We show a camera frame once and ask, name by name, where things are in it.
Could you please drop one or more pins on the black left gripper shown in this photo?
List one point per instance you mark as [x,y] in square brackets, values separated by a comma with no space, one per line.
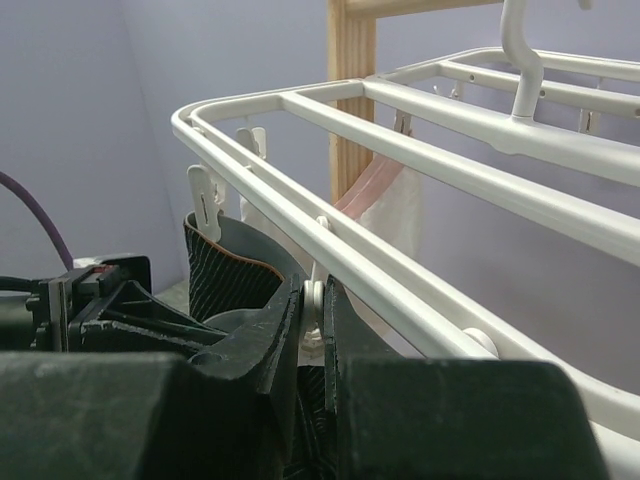
[106,301]

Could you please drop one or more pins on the black striped underwear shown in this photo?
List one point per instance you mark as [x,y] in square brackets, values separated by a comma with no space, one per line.
[243,270]

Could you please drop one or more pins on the white plastic clip hanger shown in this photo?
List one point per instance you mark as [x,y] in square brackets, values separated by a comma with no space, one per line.
[486,94]

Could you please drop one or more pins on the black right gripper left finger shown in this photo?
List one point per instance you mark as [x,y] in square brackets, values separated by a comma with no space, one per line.
[227,412]

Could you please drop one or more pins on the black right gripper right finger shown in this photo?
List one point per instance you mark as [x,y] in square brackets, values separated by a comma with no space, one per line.
[417,418]

